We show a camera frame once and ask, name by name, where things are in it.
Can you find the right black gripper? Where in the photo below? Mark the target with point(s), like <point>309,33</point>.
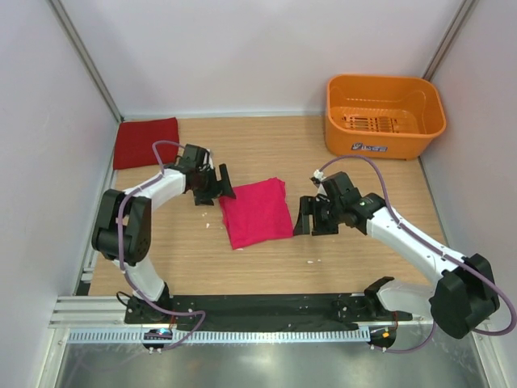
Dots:
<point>306,208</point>

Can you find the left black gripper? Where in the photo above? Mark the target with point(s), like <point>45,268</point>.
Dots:
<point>223,187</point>

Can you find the pink t shirt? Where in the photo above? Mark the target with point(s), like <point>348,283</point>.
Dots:
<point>257,214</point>

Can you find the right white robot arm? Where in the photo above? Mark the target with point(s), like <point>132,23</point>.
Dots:
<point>460,294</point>

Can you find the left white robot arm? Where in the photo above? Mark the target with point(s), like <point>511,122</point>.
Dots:
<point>122,232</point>

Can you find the folded dark red t shirt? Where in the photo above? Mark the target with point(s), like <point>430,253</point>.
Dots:
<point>134,140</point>

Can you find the orange plastic basket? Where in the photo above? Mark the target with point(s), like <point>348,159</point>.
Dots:
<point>382,116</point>

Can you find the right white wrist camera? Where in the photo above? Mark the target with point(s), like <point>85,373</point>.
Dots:
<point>317,178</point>

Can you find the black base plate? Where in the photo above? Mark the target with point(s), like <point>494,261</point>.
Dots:
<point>285,312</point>

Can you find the white slotted cable duct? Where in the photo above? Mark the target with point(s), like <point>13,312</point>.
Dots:
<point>149,336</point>

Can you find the aluminium frame rail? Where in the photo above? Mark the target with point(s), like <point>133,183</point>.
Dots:
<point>87,311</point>

